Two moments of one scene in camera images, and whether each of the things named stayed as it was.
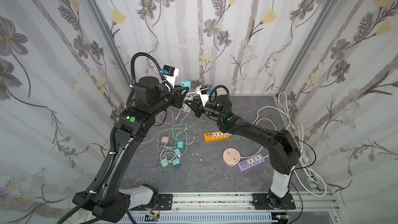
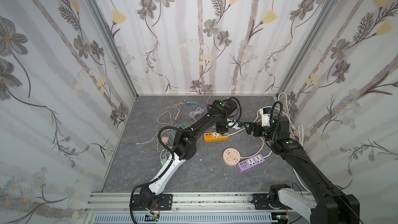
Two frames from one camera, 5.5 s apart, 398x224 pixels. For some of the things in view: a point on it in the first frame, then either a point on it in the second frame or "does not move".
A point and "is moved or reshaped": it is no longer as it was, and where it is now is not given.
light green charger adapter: [164, 163] does not move
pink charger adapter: [165, 139] does not move
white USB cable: [186, 108] is moved or reshaped
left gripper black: [179, 96] to [222, 127]
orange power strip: [213, 136] does not move
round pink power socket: [231, 156] does not move
